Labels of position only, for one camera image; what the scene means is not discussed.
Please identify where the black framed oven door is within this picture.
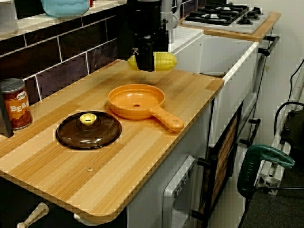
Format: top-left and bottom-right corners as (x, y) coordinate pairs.
(192, 102), (262, 228)

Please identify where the white toy sink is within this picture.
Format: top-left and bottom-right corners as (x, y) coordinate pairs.
(168, 26), (259, 148)

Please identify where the brown lid with yellow knob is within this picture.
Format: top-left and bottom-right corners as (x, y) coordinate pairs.
(55, 111), (123, 150)

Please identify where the thin black wall cable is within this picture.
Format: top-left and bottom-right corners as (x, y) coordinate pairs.
(289, 58), (304, 100)

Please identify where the tall dark cabinet post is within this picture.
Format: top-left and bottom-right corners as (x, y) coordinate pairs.
(116, 0), (138, 63)

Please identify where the dark box device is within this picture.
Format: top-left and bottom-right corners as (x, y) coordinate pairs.
(280, 109), (304, 162)

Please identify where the aluminium frame rail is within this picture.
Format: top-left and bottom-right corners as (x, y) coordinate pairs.
(254, 159), (285, 196)

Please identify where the light blue bowl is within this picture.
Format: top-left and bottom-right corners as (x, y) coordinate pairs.
(40, 0), (90, 18)

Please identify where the toy gas stove top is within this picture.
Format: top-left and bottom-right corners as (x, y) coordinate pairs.
(181, 2), (271, 34)

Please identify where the white tiled shelf ledge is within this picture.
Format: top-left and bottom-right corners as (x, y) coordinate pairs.
(0, 0), (130, 41)

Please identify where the grey dishwasher panel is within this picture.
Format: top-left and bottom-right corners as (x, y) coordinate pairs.
(162, 155), (196, 228)

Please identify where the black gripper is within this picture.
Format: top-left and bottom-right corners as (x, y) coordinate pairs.
(132, 30), (170, 72)

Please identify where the orange beans can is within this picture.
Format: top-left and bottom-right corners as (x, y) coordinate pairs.
(0, 78), (33, 131)

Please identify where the grey bar handle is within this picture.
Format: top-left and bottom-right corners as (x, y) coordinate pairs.
(242, 35), (280, 119)

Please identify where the plain white container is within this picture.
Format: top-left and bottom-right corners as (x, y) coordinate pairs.
(0, 0), (19, 34)

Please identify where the white kitchen cabinet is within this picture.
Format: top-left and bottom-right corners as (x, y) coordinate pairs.
(125, 99), (214, 228)

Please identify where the orange toy frying pan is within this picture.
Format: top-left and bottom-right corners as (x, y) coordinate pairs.
(108, 83), (185, 131)

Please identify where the yellow toy corn cob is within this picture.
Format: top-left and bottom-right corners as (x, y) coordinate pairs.
(127, 51), (178, 72)

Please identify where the thick black looped cable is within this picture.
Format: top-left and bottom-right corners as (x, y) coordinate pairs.
(273, 101), (304, 136)

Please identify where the cream peg knob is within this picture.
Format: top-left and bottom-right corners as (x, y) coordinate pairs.
(73, 212), (100, 226)
(16, 202), (50, 228)

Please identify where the grey toy faucet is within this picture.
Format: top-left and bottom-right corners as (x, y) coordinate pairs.
(160, 0), (179, 45)

